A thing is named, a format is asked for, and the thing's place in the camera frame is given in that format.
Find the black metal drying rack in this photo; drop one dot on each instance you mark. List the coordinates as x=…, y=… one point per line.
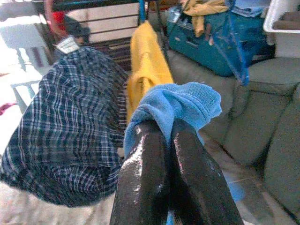
x=93, y=4

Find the blue suitcase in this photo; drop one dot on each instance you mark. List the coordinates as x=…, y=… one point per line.
x=206, y=51

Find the pink hanger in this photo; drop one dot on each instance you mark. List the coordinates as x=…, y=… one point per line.
x=47, y=14

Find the brown folded cloth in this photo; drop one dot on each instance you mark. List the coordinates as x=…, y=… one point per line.
x=288, y=21

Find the blue plastic hanger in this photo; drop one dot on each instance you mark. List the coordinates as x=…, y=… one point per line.
x=141, y=9
x=241, y=58

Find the light blue folded towel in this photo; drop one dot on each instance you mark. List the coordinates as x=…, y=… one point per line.
x=248, y=7

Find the green sofa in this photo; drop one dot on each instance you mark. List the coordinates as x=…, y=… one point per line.
x=269, y=117

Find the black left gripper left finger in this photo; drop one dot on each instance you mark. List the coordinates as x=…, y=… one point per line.
x=143, y=175

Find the mustard yellow garment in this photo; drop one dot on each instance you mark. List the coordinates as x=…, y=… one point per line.
x=201, y=11

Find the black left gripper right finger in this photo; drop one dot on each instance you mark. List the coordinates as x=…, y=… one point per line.
x=199, y=175

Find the seated person in red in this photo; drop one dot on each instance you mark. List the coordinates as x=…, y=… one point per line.
x=70, y=23

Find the blue plaid shorts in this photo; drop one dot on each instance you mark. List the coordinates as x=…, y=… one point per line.
x=65, y=129

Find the yellow printed T-shirt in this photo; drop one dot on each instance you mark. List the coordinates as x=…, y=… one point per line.
x=145, y=61

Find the white child stool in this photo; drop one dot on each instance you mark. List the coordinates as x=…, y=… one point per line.
x=21, y=32

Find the white plastic crate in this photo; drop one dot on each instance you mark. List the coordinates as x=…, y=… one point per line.
x=288, y=44

